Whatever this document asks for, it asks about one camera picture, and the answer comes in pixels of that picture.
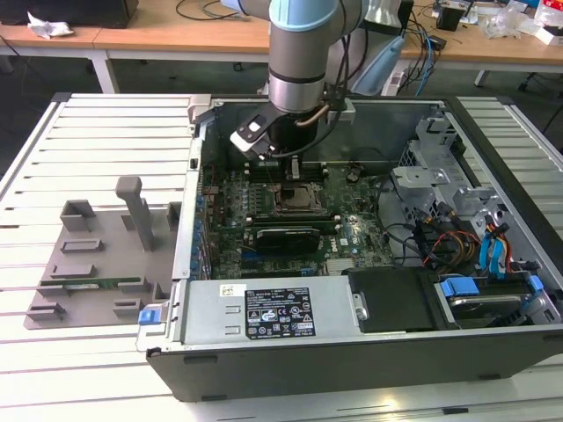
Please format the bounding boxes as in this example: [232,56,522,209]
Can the wide black box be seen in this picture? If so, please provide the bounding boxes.
[0,0,140,30]

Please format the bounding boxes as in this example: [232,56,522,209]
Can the red and white box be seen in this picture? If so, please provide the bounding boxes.
[540,0,563,23]

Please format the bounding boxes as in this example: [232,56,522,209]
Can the green motherboard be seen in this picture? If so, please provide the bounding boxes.
[200,162,397,279]

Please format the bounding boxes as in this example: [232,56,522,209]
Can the side wrist camera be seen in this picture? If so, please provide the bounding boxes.
[327,98,356,125]

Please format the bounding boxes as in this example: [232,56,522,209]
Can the white cardboard box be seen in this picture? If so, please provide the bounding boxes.
[534,24,563,46]

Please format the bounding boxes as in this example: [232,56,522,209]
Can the coloured power wire bundle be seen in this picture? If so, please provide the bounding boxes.
[413,210,483,267]

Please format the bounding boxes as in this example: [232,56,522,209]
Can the white power strip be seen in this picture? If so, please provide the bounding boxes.
[381,69,406,97]

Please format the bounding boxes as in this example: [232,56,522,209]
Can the black RAM slot bank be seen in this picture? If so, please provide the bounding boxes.
[244,160,329,184]
[245,212,342,233]

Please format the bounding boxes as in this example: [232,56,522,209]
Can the wooden desk white frame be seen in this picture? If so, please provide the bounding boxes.
[90,0,563,94]
[0,21,105,61]

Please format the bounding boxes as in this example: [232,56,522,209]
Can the CPU socket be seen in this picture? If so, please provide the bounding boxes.
[268,182,329,216]

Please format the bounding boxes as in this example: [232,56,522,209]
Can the grey parts rack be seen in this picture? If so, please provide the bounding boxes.
[24,175,182,331]

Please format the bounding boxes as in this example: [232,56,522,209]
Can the small black container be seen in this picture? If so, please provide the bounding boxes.
[437,6,463,32]

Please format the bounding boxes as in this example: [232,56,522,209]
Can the black open PC case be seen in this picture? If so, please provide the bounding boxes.
[134,94,563,401]

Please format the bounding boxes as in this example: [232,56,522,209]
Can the grey power supply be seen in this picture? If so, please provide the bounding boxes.
[179,276,353,343]

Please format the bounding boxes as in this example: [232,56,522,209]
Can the metal socket cover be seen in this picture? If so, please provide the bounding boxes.
[272,184,326,215]

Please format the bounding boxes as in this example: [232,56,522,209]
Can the black camera cable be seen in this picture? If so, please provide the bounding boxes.
[267,25,353,160]

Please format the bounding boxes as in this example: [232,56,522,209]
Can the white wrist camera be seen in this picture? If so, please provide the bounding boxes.
[229,105,282,162]

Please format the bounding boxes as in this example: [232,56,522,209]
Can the hard disk in blue carrier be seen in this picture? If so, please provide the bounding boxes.
[435,274,545,329]

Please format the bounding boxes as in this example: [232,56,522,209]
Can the metal drive cage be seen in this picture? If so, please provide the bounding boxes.
[389,105,507,229]

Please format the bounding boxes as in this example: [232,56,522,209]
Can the black graphics card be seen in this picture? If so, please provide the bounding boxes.
[252,226,322,255]

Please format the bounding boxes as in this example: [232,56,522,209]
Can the clear plastic bags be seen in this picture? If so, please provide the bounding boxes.
[481,6,536,40]

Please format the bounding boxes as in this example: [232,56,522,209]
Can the black plastic shroud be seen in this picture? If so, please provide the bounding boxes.
[342,266,441,333]

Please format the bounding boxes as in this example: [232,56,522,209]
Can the silver CPU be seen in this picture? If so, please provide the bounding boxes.
[284,187,316,208]

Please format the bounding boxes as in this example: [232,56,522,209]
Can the crumpled white paper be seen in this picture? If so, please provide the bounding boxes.
[26,11,75,39]

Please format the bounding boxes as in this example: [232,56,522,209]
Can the blue flat wire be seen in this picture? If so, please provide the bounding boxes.
[491,223,511,278]
[478,235,497,277]

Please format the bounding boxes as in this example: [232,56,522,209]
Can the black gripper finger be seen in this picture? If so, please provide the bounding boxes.
[284,156,305,182]

